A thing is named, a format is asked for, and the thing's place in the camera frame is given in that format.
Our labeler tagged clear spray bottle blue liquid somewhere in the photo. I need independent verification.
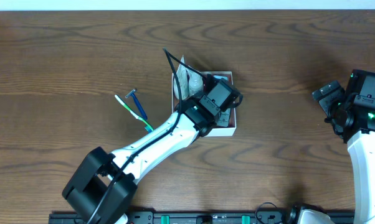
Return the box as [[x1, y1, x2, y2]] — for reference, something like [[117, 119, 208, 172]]
[[186, 68, 204, 96]]

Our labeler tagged white cream tube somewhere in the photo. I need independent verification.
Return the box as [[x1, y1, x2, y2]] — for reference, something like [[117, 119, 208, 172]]
[[173, 64, 189, 100]]

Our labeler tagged blue disposable razor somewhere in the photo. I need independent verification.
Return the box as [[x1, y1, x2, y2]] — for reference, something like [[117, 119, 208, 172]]
[[125, 88, 148, 120]]

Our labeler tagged green white toothbrush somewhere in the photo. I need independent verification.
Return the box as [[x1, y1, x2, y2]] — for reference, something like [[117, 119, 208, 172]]
[[114, 95, 154, 133]]

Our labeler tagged green toothpaste tube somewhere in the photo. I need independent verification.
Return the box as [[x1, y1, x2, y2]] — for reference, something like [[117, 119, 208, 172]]
[[217, 108, 231, 128]]

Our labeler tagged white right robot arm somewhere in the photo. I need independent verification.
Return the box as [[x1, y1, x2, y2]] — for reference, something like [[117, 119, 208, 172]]
[[312, 69, 375, 223]]

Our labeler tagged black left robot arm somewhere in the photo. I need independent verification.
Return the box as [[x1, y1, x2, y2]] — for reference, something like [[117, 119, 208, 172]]
[[62, 75, 243, 223]]

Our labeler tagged white cardboard box pink inside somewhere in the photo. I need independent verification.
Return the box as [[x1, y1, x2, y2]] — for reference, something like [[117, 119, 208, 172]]
[[171, 71, 237, 137]]

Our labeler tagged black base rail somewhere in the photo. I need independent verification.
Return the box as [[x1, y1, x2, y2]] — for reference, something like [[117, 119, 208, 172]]
[[48, 204, 354, 224]]

